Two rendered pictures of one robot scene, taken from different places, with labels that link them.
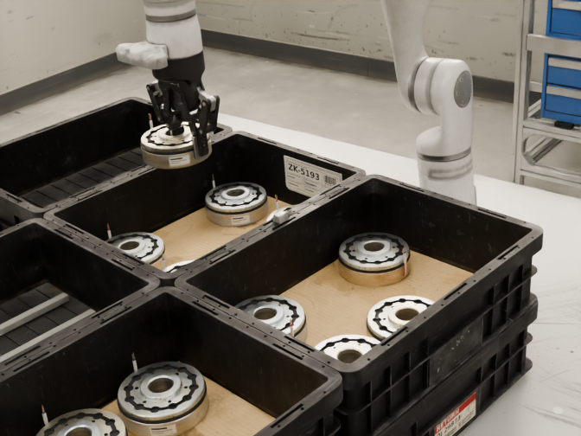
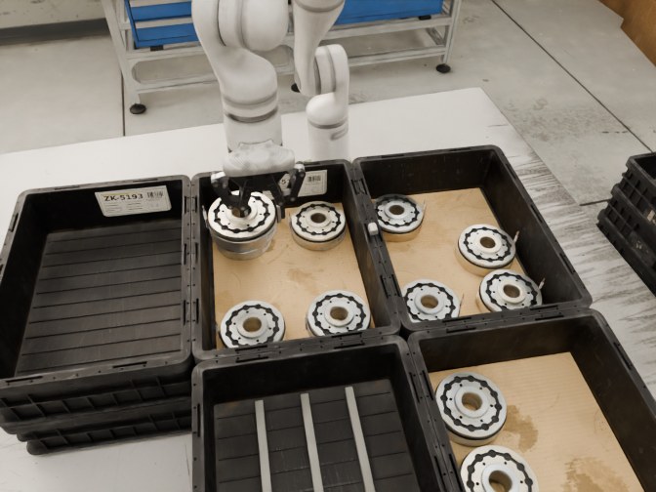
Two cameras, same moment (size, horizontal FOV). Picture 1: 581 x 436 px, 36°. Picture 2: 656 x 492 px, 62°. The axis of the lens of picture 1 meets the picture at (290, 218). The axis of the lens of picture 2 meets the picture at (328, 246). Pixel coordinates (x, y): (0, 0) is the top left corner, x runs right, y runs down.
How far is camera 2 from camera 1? 100 cm
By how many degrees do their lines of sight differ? 48
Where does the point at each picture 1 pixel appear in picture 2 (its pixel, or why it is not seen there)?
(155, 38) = (259, 138)
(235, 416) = (502, 378)
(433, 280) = (433, 209)
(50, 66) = not seen: outside the picture
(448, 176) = (344, 133)
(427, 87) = (332, 75)
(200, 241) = (263, 281)
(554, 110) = (145, 39)
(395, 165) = (207, 135)
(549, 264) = not seen: hidden behind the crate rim
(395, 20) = (322, 30)
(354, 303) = (426, 254)
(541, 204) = not seen: hidden behind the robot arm
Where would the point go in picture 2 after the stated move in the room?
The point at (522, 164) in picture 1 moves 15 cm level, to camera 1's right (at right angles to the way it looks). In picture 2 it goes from (136, 86) to (159, 72)
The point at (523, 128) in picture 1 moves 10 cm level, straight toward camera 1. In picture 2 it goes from (128, 60) to (138, 68)
